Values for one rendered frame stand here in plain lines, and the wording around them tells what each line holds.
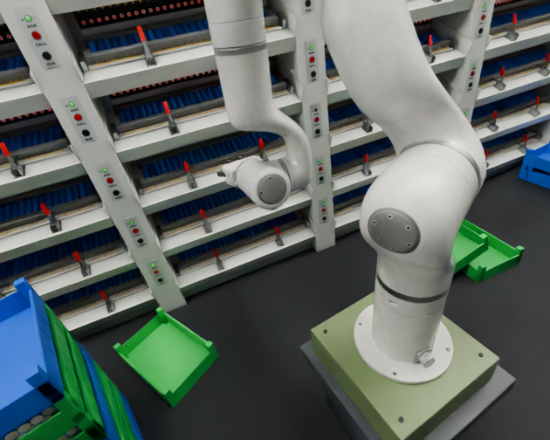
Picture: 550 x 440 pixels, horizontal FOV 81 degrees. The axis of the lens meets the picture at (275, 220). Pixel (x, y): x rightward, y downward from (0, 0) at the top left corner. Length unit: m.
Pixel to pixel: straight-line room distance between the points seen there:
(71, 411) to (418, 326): 0.62
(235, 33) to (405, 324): 0.55
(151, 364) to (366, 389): 0.82
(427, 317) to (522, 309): 0.80
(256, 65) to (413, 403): 0.64
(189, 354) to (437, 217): 1.02
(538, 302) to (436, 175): 1.05
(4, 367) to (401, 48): 0.85
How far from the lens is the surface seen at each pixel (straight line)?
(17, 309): 0.95
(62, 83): 1.03
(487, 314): 1.34
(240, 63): 0.58
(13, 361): 0.85
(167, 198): 1.13
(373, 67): 0.43
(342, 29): 0.44
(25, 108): 1.07
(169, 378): 1.24
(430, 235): 0.41
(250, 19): 0.58
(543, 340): 1.34
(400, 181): 0.41
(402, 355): 0.70
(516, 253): 1.52
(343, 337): 0.75
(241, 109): 0.60
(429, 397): 0.71
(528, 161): 2.08
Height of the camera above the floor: 0.99
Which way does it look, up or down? 35 degrees down
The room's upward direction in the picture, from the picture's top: 11 degrees counter-clockwise
